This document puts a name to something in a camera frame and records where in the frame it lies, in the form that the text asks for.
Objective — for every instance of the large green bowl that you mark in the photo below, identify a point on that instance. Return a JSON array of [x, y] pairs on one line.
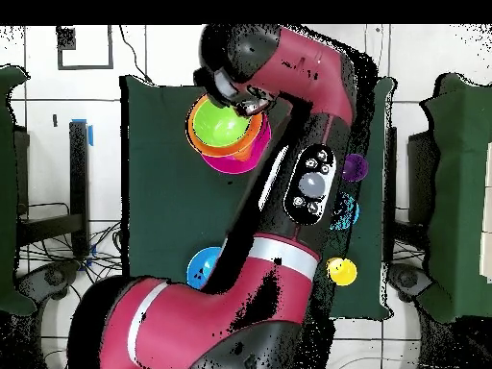
[[219, 127]]

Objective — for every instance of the orange cup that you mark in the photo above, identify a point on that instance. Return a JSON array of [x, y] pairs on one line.
[[243, 155]]

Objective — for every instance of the large pink bowl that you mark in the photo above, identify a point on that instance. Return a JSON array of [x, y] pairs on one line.
[[246, 163]]

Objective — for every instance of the large orange bowl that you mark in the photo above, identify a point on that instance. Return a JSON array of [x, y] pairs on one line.
[[196, 144]]

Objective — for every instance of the medium blue bowl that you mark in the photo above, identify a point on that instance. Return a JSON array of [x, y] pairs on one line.
[[201, 267]]

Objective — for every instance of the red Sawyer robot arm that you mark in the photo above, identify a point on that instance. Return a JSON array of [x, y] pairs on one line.
[[307, 65]]

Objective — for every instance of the purple cup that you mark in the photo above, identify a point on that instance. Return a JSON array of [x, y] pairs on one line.
[[355, 168]]

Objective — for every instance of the dark green tablecloth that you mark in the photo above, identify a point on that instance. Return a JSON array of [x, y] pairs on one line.
[[165, 192]]

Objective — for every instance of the small light blue bowl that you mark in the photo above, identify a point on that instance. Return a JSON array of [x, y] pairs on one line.
[[348, 213]]

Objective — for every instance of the blue tape strip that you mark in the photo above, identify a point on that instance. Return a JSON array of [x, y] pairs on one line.
[[90, 135]]

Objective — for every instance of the yellow cup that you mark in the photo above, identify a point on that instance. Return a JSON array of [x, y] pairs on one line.
[[342, 271]]

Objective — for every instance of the green cloth covered side table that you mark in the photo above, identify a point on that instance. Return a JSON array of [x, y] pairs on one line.
[[7, 192], [461, 192]]

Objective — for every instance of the dark grey chair base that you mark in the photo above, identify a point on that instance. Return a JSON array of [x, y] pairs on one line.
[[407, 278], [50, 278]]

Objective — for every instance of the black metal frame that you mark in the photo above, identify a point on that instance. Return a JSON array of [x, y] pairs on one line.
[[78, 173]]

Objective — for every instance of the black square floor frame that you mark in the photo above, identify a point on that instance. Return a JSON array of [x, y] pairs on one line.
[[66, 38]]

